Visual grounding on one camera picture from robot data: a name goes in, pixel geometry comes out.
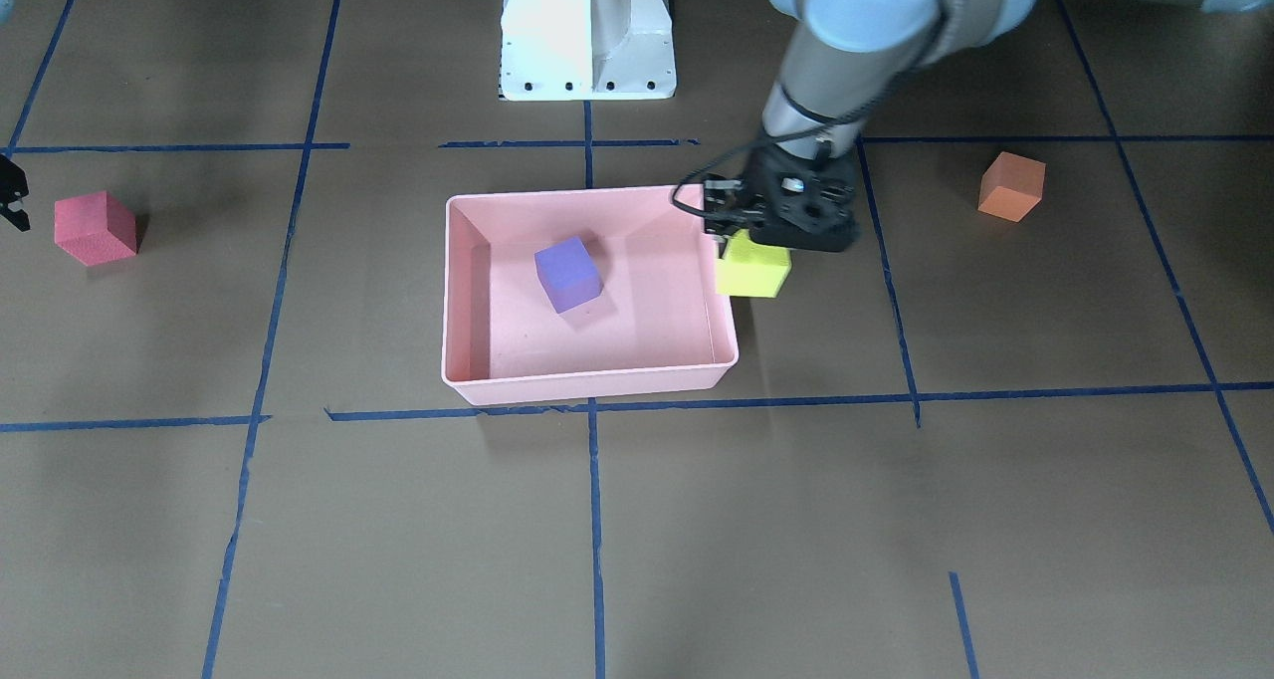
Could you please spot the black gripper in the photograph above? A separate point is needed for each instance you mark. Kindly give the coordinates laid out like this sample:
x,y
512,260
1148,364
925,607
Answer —
x,y
724,212

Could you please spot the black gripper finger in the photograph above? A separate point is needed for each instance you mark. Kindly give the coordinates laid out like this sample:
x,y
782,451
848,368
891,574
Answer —
x,y
14,188

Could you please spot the yellow foam block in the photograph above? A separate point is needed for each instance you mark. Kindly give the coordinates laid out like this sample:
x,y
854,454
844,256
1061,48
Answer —
x,y
748,269

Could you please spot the red foam block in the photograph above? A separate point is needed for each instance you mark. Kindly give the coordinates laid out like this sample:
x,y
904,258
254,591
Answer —
x,y
95,228

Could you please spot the orange foam block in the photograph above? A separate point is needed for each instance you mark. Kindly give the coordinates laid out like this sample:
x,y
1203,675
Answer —
x,y
1011,187

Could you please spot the purple foam block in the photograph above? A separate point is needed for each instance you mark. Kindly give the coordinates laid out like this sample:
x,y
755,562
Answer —
x,y
567,274

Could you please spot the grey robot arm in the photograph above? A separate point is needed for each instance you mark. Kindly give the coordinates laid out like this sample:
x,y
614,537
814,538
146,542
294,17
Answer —
x,y
846,57

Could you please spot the pink plastic bin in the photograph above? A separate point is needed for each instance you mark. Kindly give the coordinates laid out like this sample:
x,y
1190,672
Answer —
x,y
657,325

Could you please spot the brown paper table cover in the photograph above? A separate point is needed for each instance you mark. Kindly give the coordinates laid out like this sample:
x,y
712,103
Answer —
x,y
965,447

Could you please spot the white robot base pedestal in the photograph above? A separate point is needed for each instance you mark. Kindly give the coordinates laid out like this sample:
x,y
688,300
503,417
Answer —
x,y
566,50

